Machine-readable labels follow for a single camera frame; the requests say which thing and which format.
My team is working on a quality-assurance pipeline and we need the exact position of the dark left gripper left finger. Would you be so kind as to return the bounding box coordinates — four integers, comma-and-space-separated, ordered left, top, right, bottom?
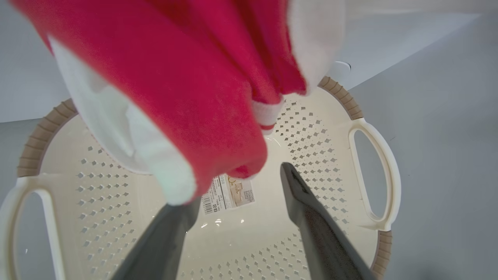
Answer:
111, 196, 201, 280

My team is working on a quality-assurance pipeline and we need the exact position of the basket product label sticker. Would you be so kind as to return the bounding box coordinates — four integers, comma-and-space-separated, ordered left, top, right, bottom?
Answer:
200, 174, 255, 215

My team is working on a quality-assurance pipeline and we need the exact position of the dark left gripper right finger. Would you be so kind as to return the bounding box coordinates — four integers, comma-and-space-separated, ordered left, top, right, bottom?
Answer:
280, 162, 376, 280

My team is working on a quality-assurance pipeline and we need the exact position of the red and white garment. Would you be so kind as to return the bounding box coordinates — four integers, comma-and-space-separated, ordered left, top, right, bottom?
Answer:
10, 0, 347, 206

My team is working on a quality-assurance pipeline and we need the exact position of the cream perforated laundry basket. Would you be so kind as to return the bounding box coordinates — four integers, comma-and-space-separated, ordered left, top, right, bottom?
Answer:
0, 76, 401, 280

